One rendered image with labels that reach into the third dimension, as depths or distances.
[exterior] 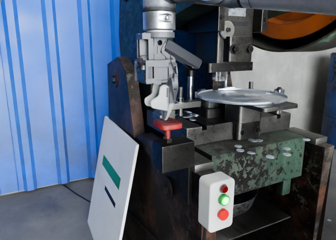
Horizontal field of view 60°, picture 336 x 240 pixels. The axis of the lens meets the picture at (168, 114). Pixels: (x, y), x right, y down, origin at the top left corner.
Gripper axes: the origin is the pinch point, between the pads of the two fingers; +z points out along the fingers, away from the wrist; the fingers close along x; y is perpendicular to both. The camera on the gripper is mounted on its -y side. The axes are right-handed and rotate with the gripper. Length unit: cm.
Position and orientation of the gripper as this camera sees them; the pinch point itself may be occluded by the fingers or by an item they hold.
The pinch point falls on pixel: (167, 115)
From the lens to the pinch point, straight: 73.2
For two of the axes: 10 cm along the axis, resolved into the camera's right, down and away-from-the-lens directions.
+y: -8.9, 1.1, -4.5
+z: 0.0, 9.7, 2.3
